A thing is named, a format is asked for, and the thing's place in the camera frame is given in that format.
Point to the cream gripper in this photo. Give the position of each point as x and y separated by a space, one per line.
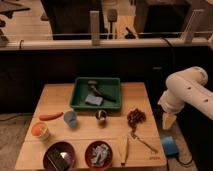
168 120

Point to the green plastic tray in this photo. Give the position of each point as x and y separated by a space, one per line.
107 85

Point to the blue sponge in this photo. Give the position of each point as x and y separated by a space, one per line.
93 100

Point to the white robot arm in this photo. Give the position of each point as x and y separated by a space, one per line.
185 86

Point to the blue device on floor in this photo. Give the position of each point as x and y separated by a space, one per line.
169 146

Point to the brown bead bunch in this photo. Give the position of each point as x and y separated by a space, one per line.
134 117

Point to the yellow wooden wedge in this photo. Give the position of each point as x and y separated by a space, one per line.
123 149

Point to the small metal cup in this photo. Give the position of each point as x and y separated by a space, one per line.
101 116

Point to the crumpled grey paper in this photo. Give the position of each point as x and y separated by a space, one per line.
99 155

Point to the blue plastic cup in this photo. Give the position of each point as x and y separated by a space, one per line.
70 118

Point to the purple bowl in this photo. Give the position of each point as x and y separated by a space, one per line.
67 152

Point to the black box in bowl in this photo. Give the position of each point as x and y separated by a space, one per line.
57 161

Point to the orange carrot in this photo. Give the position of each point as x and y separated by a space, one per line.
49 117

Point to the orange and cream bowl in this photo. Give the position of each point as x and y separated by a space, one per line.
40 131

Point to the white horizontal rail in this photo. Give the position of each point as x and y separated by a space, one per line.
102 44

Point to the white rail post right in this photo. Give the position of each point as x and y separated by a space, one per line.
192 25

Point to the white rail post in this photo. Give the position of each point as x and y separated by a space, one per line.
94 28
192 25

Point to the white rail post left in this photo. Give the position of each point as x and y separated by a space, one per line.
94 28

